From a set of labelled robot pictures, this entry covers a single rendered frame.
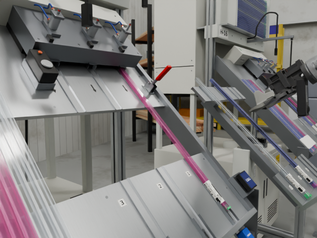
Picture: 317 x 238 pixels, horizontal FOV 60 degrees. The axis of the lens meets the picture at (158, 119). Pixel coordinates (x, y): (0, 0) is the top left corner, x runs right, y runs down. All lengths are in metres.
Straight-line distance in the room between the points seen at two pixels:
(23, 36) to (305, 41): 7.74
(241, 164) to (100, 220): 0.66
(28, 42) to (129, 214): 0.43
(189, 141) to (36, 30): 0.48
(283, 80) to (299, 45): 7.19
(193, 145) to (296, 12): 7.62
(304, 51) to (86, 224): 7.84
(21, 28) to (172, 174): 0.47
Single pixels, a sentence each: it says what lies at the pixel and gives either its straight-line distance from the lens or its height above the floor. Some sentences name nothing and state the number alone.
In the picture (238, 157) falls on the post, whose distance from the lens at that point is 1.03.
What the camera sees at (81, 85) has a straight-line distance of 0.70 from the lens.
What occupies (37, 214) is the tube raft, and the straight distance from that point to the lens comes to 0.44.
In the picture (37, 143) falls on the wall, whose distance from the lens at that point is 4.27.
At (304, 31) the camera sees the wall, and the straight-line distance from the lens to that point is 8.19.
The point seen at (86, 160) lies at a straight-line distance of 1.13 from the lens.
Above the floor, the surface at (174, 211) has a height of 0.78.
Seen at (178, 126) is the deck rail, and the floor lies 0.92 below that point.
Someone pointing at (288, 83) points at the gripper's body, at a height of 1.05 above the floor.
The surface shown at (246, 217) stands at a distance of 0.71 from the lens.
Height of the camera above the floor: 1.03
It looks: 6 degrees down
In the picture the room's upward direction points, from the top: straight up
